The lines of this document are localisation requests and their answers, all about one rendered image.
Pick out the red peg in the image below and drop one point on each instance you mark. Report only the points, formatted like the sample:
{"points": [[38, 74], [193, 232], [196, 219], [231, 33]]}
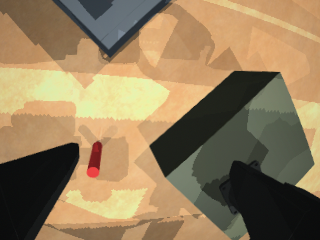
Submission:
{"points": [[93, 169]]}

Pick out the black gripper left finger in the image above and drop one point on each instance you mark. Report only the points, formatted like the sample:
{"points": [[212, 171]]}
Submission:
{"points": [[30, 187]]}

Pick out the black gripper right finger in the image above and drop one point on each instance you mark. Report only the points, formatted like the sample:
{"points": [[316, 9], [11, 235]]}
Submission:
{"points": [[271, 210]]}

